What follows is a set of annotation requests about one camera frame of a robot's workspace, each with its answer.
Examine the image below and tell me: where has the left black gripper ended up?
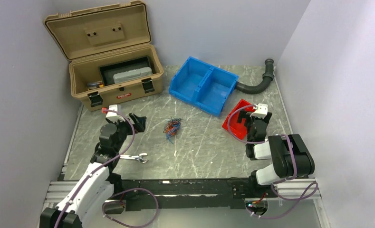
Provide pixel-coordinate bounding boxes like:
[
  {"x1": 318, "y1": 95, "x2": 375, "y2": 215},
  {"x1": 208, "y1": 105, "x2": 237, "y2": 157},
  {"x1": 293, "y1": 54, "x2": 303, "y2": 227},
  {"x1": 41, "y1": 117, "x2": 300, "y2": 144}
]
[{"x1": 106, "y1": 113, "x2": 145, "y2": 152}]

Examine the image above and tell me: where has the red plastic bin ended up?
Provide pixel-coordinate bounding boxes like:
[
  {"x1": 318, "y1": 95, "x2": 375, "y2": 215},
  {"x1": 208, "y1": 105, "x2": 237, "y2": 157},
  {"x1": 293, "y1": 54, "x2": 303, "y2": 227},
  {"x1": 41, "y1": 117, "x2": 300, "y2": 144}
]
[{"x1": 222, "y1": 99, "x2": 254, "y2": 141}]

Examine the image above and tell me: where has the orange wire bundle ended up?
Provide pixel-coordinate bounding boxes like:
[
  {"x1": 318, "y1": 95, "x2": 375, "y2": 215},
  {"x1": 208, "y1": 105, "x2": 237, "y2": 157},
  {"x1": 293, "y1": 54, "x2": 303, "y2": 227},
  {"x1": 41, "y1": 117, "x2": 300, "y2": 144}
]
[{"x1": 163, "y1": 118, "x2": 182, "y2": 139}]

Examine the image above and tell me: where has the blue wire bundle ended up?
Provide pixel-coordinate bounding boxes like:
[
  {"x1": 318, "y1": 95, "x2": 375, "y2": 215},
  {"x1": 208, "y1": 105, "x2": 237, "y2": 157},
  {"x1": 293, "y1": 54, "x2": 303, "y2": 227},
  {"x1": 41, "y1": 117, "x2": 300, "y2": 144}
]
[{"x1": 163, "y1": 118, "x2": 182, "y2": 144}]

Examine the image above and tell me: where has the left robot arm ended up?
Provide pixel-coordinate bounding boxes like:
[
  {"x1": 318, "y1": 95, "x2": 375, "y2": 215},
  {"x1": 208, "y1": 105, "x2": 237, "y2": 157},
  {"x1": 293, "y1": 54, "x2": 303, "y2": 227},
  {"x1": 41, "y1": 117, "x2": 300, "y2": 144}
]
[{"x1": 39, "y1": 109, "x2": 147, "y2": 228}]

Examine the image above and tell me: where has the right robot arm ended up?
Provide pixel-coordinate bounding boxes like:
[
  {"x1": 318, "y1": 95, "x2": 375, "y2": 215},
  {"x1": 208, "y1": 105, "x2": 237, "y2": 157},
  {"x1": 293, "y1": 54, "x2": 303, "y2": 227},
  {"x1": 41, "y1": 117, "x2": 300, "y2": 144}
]
[{"x1": 237, "y1": 111, "x2": 315, "y2": 197}]

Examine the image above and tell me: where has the silver open-end wrench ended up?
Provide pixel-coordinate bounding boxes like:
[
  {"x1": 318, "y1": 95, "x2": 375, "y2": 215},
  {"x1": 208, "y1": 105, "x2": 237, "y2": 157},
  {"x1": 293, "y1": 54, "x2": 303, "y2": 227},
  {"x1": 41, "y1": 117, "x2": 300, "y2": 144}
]
[{"x1": 120, "y1": 153, "x2": 149, "y2": 163}]

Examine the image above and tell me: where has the grey case in toolbox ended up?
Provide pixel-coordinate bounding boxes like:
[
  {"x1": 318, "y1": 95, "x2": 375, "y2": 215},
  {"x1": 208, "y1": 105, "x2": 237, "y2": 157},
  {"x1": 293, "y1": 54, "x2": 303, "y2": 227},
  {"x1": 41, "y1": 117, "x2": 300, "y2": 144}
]
[{"x1": 113, "y1": 67, "x2": 152, "y2": 84}]

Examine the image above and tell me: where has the blue double plastic bin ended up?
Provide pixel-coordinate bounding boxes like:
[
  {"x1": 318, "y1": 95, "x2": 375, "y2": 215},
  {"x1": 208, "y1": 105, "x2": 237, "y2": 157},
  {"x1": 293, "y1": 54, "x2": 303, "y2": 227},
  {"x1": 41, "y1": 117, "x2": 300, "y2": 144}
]
[{"x1": 169, "y1": 57, "x2": 239, "y2": 116}]

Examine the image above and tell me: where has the black tray in toolbox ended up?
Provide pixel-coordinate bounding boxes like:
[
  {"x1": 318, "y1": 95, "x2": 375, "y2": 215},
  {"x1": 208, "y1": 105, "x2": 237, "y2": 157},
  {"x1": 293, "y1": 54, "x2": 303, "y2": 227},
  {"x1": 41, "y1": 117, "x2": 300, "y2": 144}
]
[{"x1": 98, "y1": 56, "x2": 155, "y2": 86}]

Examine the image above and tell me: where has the yellow black tool in toolbox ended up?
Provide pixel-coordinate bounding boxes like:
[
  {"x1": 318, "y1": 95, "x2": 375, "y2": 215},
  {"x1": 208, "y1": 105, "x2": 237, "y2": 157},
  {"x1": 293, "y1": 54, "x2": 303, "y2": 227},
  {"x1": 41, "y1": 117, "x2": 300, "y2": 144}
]
[{"x1": 87, "y1": 81, "x2": 104, "y2": 90}]

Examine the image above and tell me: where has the tan plastic toolbox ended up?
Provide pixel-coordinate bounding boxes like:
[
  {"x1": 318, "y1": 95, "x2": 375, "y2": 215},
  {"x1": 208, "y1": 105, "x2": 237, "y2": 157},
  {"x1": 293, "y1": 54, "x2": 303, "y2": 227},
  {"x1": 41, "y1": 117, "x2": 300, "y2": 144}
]
[{"x1": 44, "y1": 0, "x2": 164, "y2": 111}]

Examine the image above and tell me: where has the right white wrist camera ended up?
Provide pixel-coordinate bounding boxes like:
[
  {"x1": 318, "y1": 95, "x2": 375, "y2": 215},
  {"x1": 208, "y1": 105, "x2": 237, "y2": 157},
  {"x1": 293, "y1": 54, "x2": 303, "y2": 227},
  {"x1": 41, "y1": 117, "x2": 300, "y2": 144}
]
[{"x1": 250, "y1": 104, "x2": 268, "y2": 119}]

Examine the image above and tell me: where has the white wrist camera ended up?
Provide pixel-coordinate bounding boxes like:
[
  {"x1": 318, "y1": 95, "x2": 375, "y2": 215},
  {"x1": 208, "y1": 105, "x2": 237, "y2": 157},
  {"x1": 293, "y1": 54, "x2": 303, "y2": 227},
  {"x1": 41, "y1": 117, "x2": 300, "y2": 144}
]
[
  {"x1": 250, "y1": 104, "x2": 268, "y2": 119},
  {"x1": 102, "y1": 104, "x2": 124, "y2": 122}
]

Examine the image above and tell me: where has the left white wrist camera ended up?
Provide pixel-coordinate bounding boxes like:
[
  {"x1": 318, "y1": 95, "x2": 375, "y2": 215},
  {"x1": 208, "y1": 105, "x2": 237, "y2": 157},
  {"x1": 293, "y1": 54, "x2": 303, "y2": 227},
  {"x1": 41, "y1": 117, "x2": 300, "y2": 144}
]
[{"x1": 102, "y1": 104, "x2": 124, "y2": 122}]

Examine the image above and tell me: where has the black corrugated hose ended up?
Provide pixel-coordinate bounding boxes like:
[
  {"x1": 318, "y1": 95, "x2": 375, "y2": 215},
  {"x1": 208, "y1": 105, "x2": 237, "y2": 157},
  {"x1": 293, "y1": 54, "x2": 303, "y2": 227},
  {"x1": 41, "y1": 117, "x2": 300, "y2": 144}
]
[{"x1": 235, "y1": 58, "x2": 275, "y2": 95}]

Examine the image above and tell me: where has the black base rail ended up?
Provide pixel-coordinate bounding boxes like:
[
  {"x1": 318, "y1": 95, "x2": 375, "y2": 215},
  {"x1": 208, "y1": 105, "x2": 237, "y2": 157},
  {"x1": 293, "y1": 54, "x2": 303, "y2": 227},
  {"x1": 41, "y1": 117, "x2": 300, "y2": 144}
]
[{"x1": 112, "y1": 177, "x2": 277, "y2": 211}]

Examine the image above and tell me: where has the aluminium frame rail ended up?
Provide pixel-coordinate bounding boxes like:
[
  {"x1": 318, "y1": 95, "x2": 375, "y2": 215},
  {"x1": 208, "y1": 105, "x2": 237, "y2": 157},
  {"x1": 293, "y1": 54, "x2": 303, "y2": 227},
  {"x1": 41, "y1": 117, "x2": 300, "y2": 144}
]
[{"x1": 44, "y1": 179, "x2": 314, "y2": 205}]

